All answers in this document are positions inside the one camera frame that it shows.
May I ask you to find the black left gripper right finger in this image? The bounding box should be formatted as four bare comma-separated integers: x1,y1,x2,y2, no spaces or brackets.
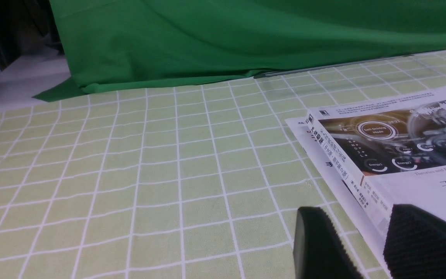
383,204,446,279

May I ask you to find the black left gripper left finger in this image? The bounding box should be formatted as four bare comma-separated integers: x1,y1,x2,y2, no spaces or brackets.
293,207,363,279

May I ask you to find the green checkered tablecloth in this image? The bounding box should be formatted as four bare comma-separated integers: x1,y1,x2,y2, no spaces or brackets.
0,51,446,279

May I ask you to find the green backdrop cloth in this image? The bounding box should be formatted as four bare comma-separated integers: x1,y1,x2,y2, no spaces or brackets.
35,0,446,102

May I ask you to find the white self-driving textbook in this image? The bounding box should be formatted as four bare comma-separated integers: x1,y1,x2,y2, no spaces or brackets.
304,86,446,237

